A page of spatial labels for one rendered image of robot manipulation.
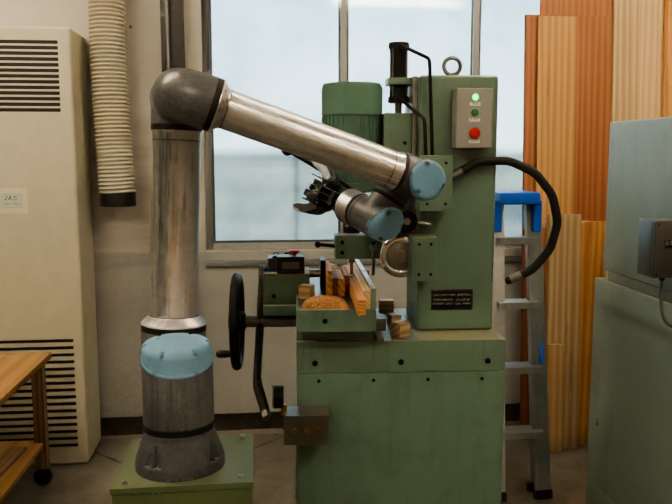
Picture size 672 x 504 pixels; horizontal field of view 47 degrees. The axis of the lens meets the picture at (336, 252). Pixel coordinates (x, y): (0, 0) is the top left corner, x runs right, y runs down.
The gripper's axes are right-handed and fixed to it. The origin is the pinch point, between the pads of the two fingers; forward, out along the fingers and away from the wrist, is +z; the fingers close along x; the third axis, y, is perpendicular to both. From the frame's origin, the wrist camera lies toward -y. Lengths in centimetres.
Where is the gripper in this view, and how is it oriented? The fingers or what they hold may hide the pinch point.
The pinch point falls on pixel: (305, 183)
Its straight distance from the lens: 215.2
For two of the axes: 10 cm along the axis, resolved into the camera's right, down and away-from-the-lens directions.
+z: -6.2, -3.6, 6.9
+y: -6.6, -2.3, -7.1
